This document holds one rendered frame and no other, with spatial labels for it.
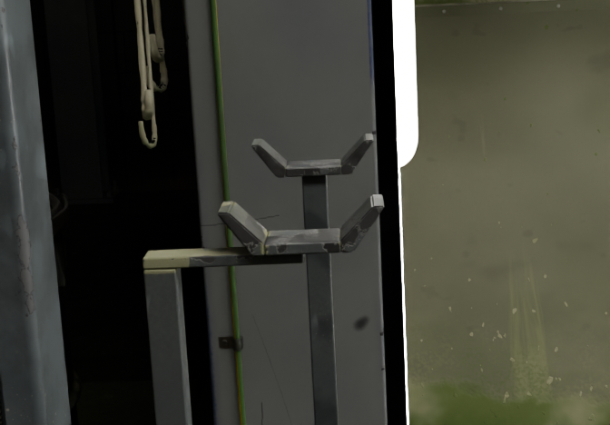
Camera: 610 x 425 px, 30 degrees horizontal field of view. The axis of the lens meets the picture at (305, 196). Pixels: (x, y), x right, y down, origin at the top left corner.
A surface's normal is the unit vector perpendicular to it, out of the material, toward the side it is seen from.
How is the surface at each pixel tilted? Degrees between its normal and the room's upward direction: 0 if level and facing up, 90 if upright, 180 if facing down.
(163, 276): 90
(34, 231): 90
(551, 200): 57
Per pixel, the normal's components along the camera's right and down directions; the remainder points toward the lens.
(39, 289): 1.00, -0.04
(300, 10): -0.04, 0.20
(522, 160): -0.06, -0.36
